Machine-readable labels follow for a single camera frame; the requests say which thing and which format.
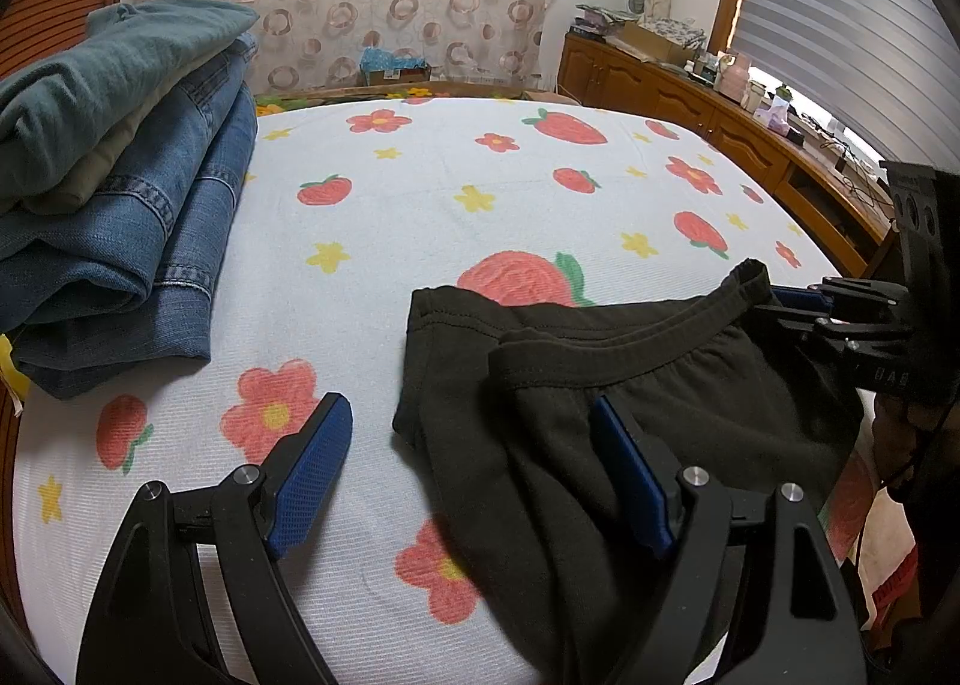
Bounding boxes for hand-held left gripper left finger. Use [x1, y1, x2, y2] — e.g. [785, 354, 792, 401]
[75, 391, 355, 685]

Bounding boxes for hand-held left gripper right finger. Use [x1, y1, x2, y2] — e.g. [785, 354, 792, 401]
[589, 394, 871, 685]

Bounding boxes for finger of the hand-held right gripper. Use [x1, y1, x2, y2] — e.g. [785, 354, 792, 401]
[754, 304, 916, 365]
[771, 277, 910, 317]

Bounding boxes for black t-shirt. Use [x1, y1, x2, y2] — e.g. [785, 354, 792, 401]
[392, 259, 867, 685]

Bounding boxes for folded teal pants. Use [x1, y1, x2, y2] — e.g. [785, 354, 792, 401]
[0, 0, 261, 198]

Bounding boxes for cluster of small bottles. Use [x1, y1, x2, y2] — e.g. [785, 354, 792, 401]
[686, 47, 901, 191]

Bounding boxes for white red printed cloth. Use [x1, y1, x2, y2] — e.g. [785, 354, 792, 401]
[859, 490, 925, 630]

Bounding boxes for folded blue jeans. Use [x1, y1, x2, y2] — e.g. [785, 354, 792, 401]
[0, 35, 260, 326]
[7, 85, 260, 401]

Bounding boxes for long wooden cabinet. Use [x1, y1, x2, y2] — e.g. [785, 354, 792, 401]
[556, 31, 901, 266]

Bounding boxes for strawberry print bed sheet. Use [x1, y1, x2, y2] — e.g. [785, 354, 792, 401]
[11, 95, 893, 685]

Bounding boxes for flat cardboard box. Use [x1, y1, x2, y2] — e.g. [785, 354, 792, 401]
[607, 20, 695, 63]

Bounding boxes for yellow tag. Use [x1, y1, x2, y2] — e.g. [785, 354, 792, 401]
[0, 336, 23, 401]

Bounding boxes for patterned paper stack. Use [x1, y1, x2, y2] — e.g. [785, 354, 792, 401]
[574, 2, 638, 37]

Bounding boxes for folded cream garment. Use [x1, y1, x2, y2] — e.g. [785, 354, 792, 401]
[22, 50, 241, 215]

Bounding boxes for blue topped cardboard box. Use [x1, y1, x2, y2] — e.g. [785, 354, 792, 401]
[358, 47, 432, 87]

